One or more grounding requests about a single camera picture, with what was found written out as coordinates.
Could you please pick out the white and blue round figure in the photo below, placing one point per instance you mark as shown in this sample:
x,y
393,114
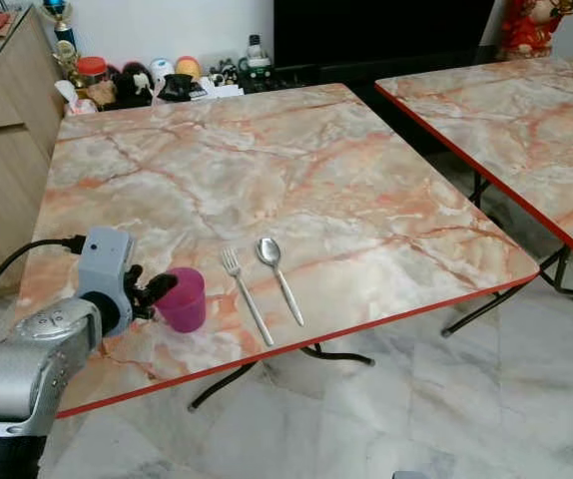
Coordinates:
x,y
162,70

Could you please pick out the black plush toy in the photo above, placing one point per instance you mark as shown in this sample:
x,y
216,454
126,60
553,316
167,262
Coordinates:
x,y
133,85

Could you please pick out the gold and blue trophy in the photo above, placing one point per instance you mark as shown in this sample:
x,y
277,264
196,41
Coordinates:
x,y
62,35

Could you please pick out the orange round figure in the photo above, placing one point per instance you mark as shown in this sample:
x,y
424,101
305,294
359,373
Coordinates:
x,y
189,68

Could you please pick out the marble-pattern folding table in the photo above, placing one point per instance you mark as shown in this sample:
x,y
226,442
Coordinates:
x,y
267,190
526,130

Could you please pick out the black television screen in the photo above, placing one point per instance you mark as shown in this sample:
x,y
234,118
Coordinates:
x,y
381,30

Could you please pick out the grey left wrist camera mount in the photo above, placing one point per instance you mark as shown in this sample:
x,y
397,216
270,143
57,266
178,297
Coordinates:
x,y
105,259

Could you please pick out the light wooden cabinet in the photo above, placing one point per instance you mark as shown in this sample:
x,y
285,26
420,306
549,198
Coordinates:
x,y
7,140

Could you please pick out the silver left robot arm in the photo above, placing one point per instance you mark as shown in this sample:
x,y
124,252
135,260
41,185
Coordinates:
x,y
27,364

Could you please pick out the red seated figurine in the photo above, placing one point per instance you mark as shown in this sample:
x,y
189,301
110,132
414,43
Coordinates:
x,y
531,30

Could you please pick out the red-lidded snack jar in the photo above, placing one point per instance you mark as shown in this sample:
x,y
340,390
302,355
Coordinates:
x,y
91,78

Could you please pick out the purple plastic cup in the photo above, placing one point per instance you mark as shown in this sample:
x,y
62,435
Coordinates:
x,y
185,301

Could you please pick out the silver metal spoon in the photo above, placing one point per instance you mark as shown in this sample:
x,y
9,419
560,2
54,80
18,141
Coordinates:
x,y
273,254

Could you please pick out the silver metal fork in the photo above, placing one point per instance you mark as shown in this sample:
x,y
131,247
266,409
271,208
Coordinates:
x,y
247,299

